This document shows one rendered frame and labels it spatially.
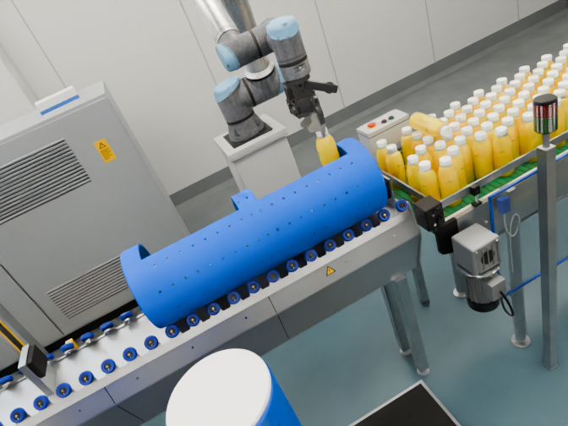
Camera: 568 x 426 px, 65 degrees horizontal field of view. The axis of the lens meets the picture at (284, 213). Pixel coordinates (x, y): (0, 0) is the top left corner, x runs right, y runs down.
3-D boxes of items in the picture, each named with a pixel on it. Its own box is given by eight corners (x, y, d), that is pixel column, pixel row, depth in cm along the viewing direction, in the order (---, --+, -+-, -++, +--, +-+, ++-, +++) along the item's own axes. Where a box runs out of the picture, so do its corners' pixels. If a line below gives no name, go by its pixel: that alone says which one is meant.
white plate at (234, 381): (281, 421, 98) (282, 424, 99) (259, 333, 122) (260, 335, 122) (164, 472, 97) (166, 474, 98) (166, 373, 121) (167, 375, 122)
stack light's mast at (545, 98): (529, 148, 138) (527, 101, 129) (545, 139, 139) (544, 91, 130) (546, 154, 133) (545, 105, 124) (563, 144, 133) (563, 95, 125)
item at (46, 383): (50, 375, 154) (22, 346, 145) (61, 369, 154) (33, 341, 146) (47, 397, 145) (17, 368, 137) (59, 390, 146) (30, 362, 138)
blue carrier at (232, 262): (159, 301, 166) (119, 240, 153) (358, 194, 179) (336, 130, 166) (165, 346, 140) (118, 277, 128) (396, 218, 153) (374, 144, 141)
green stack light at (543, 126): (528, 130, 135) (527, 116, 132) (544, 121, 136) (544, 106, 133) (546, 136, 129) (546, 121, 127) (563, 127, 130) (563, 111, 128)
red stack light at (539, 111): (527, 116, 132) (527, 103, 130) (544, 106, 133) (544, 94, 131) (546, 121, 127) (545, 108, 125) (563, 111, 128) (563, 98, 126)
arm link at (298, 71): (300, 53, 138) (313, 57, 130) (304, 68, 141) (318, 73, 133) (275, 65, 137) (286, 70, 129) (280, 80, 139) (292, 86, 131)
